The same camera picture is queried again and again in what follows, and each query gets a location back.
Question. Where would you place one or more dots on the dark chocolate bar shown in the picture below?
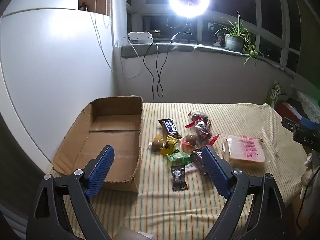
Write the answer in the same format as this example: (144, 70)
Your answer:
(170, 127)

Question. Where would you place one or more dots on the dark brown candy packet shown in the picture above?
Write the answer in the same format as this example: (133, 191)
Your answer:
(197, 158)

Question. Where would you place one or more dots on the white lace cloth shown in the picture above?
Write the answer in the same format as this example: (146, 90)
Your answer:
(310, 105)

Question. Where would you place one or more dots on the green candy packet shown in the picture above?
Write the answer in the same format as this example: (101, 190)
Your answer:
(178, 157)

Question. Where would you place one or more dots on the red edged braised egg packet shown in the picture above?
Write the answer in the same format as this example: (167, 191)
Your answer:
(190, 140)

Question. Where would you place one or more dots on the potted spider plant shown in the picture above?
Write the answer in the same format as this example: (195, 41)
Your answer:
(235, 41)

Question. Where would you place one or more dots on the round chocolate ball left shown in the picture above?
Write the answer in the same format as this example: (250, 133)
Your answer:
(157, 145)

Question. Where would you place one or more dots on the black candy packet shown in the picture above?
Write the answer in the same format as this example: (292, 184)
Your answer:
(178, 177)

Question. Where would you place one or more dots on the yellow snack packet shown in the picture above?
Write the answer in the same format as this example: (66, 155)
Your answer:
(169, 147)

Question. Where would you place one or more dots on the white power box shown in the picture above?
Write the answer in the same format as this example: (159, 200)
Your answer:
(140, 37)

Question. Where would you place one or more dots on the red edged dark snack packet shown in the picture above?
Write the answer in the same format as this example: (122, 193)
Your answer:
(203, 131)

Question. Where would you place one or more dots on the red box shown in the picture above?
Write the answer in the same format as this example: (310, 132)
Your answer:
(287, 111)

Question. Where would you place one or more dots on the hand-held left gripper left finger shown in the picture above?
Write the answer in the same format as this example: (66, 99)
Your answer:
(100, 172)

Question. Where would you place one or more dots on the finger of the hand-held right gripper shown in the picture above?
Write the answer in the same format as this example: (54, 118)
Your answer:
(302, 137)
(308, 123)

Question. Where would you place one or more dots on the white pink candy packet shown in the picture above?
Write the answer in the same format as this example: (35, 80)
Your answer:
(191, 168)

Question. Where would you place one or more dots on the small figurine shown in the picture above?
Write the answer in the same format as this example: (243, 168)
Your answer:
(219, 40)

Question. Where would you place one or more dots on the person's right hand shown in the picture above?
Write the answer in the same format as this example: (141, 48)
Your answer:
(308, 172)

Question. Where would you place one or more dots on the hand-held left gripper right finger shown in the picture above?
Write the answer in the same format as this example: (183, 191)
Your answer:
(215, 172)

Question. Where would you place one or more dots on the pink printed bread packet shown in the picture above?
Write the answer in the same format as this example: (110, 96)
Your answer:
(245, 152)

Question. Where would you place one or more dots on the black tripod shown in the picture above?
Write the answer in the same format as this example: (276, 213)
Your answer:
(187, 27)

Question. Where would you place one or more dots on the cardboard box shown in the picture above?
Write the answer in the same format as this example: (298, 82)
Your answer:
(112, 142)

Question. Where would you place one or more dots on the green snack bag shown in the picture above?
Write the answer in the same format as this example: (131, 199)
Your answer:
(275, 95)

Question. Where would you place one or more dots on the window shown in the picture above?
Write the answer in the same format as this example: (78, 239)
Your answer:
(270, 12)

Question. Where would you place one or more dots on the clear packet of dark dates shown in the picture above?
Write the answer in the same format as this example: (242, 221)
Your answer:
(198, 116)

